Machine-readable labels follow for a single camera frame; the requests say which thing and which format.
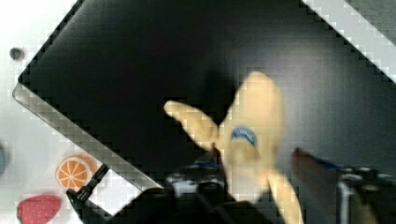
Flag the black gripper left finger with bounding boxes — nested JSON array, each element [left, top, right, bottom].
[[106, 148, 273, 224]]

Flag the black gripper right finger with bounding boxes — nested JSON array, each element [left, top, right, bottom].
[[291, 147, 396, 224]]

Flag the yellow plush peeled banana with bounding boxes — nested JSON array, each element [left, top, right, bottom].
[[163, 71, 304, 224]]

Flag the orange slice toy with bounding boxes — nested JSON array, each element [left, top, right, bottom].
[[55, 154, 97, 191]]

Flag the red plush strawberry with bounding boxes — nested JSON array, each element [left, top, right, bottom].
[[17, 195, 62, 224]]

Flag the blue bowl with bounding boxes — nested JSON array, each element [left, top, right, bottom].
[[0, 143, 8, 175]]

